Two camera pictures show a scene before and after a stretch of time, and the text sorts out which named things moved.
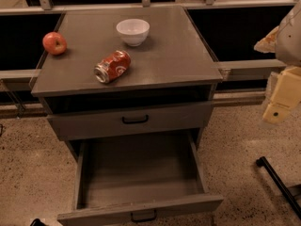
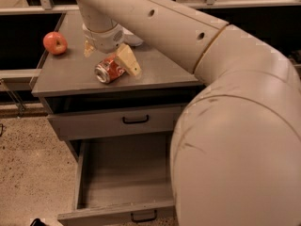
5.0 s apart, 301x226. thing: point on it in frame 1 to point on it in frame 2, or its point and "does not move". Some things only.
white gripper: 289,42 to 105,40
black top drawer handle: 134,121 does not move
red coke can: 114,68 does not move
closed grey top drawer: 83,124 does not move
